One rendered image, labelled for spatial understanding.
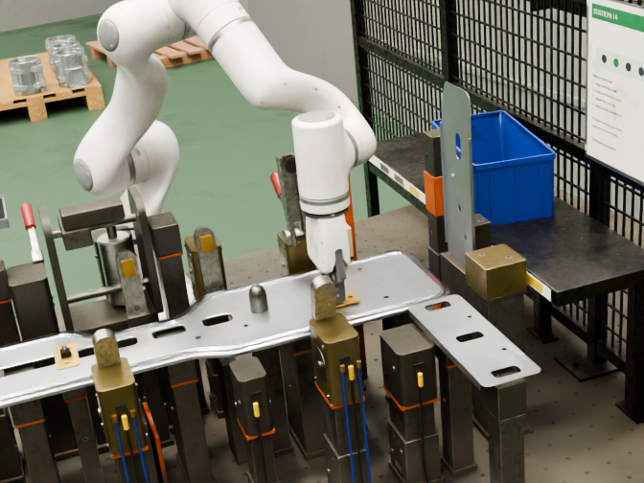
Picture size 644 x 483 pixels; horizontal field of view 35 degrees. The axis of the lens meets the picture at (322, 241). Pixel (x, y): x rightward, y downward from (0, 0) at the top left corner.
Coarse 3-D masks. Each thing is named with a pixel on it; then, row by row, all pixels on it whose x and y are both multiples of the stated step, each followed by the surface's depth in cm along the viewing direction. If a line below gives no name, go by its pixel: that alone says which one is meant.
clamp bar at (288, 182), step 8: (280, 160) 186; (288, 160) 184; (280, 168) 186; (288, 168) 184; (280, 176) 188; (288, 176) 188; (296, 176) 188; (280, 184) 189; (288, 184) 189; (296, 184) 189; (288, 192) 189; (296, 192) 189; (288, 200) 188; (296, 200) 190; (288, 208) 189; (296, 208) 190; (288, 216) 189; (296, 216) 190; (304, 216) 190; (288, 224) 190; (304, 224) 190; (304, 232) 191
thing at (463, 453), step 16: (464, 336) 167; (448, 368) 169; (448, 384) 171; (464, 384) 172; (448, 400) 172; (464, 400) 173; (448, 416) 174; (464, 416) 174; (448, 432) 176; (464, 432) 175; (448, 448) 178; (464, 448) 177; (448, 464) 179; (464, 464) 178
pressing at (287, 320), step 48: (240, 288) 186; (288, 288) 185; (384, 288) 181; (432, 288) 179; (48, 336) 176; (144, 336) 173; (192, 336) 172; (240, 336) 170; (288, 336) 169; (0, 384) 163; (48, 384) 162
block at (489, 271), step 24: (480, 264) 173; (504, 264) 172; (480, 288) 174; (504, 288) 174; (480, 312) 178; (504, 312) 176; (480, 336) 180; (480, 384) 185; (480, 408) 187; (480, 432) 189; (528, 432) 187
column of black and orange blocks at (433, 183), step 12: (432, 132) 196; (432, 144) 194; (432, 156) 195; (432, 168) 196; (432, 180) 197; (432, 192) 199; (432, 204) 200; (432, 216) 202; (432, 228) 203; (444, 228) 202; (432, 240) 205; (444, 240) 203; (432, 252) 206; (432, 264) 207
